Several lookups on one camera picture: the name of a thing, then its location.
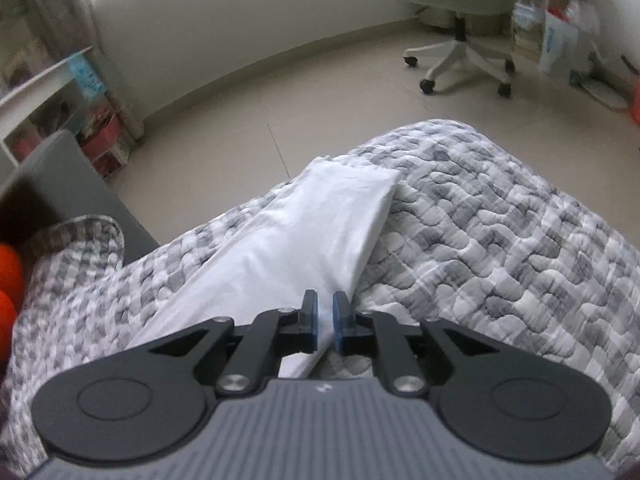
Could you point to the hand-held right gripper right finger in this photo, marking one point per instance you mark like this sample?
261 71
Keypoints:
340 325

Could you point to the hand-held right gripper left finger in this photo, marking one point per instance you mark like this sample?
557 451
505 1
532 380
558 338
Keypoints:
312 325

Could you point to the white pants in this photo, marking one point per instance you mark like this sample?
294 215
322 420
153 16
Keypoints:
300 230

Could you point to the grey checked quilt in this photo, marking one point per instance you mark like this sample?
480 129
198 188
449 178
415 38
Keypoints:
500 235

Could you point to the red storage box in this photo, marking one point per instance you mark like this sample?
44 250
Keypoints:
105 145

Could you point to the grey sofa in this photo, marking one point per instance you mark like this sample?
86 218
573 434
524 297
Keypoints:
65 175

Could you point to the orange knot cushion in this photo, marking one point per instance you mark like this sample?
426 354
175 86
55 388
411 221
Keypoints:
7 270

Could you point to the blue printed sheet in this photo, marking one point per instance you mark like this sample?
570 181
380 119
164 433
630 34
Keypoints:
86 77

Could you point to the white shopping bag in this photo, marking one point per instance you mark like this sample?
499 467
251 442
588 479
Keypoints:
560 45

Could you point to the white desk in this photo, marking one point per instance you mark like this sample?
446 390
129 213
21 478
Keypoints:
45 77

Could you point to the grey curtain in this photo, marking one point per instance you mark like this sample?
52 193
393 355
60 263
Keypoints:
60 0

